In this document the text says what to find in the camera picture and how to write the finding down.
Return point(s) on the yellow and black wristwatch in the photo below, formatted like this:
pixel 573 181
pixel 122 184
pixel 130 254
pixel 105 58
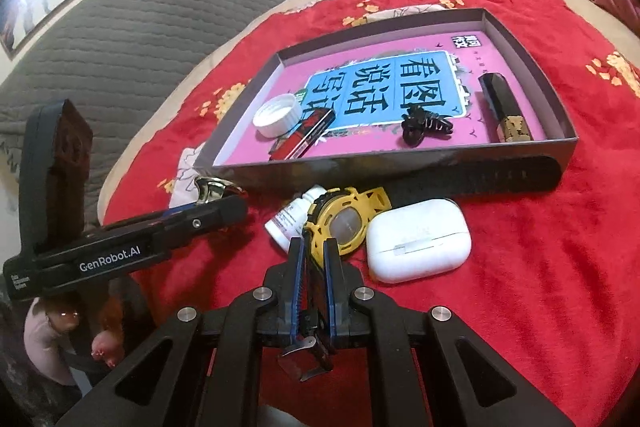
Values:
pixel 345 227

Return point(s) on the red floral blanket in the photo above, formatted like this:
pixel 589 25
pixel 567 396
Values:
pixel 525 307

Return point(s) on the white pill bottle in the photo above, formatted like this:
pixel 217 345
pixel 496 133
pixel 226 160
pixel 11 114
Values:
pixel 287 222

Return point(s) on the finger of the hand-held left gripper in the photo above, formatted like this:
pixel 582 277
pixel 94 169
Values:
pixel 210 219
pixel 150 219

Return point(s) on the grey quilted headboard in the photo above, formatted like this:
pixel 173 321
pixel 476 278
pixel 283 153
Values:
pixel 150 32

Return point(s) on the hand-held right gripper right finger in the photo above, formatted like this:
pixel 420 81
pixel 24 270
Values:
pixel 327 287

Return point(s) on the red lighter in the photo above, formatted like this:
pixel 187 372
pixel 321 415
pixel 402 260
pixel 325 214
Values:
pixel 300 134

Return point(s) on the grey cardboard box tray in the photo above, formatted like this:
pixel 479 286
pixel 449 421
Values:
pixel 350 174

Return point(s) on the person's left hand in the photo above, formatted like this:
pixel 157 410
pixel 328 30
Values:
pixel 47 342

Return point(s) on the black hair claw clip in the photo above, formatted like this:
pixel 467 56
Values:
pixel 417 124

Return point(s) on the pink book with blue label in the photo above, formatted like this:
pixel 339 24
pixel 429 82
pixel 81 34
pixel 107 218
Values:
pixel 380 82

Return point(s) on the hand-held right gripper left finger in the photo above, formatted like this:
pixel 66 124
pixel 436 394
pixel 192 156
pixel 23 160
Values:
pixel 295 287

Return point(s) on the white earbud case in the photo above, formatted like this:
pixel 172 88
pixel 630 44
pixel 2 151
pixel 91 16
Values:
pixel 420 242

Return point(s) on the white jar lid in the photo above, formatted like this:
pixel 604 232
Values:
pixel 275 117

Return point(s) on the black and gold lipstick tube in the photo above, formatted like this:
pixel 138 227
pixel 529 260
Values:
pixel 500 102

